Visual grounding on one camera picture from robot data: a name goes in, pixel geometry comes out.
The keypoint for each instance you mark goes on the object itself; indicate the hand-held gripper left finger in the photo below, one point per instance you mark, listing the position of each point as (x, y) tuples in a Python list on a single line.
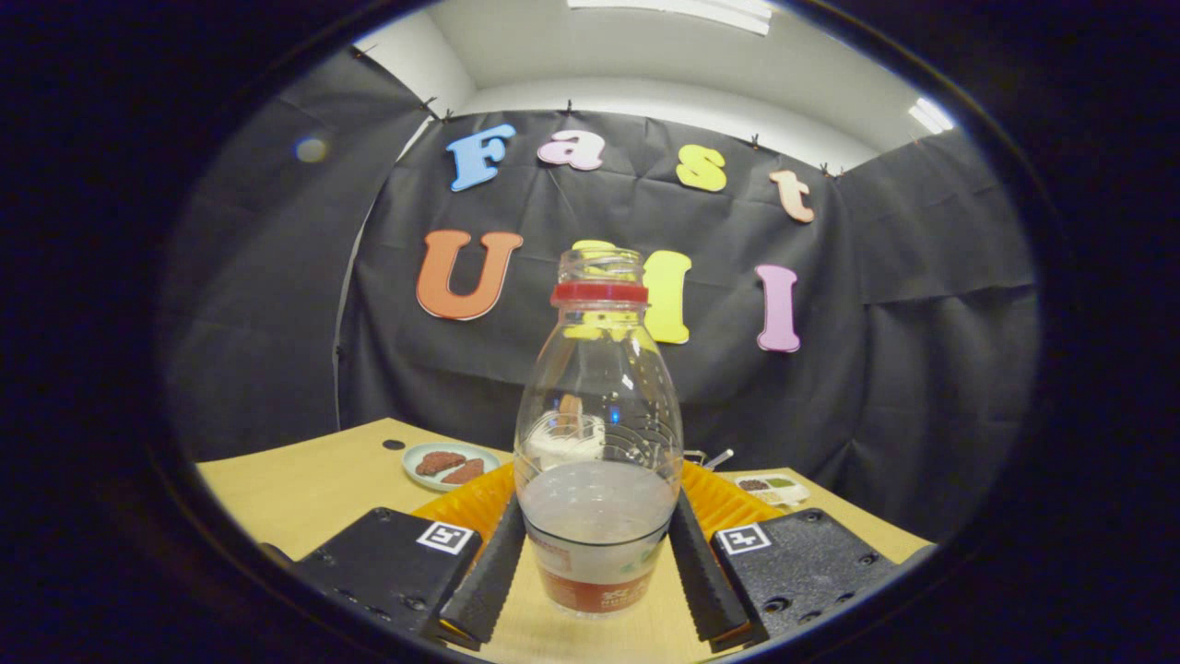
[(489, 581)]

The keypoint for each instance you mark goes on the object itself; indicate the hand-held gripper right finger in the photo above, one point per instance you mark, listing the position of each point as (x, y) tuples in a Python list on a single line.
[(705, 581)]

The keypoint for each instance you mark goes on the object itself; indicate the clear plastic juice bottle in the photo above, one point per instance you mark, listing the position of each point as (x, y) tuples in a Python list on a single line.
[(599, 553)]

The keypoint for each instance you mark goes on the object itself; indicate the white divided condiment tray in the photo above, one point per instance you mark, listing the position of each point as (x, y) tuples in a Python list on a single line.
[(784, 494)]

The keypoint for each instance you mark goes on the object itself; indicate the pale green plate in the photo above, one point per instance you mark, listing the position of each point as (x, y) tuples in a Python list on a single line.
[(409, 464)]

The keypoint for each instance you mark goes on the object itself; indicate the wooden table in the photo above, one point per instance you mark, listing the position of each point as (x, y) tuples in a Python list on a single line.
[(313, 489)]

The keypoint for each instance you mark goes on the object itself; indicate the ceiling light panel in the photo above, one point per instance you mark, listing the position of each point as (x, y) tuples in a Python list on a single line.
[(673, 14), (931, 115)]

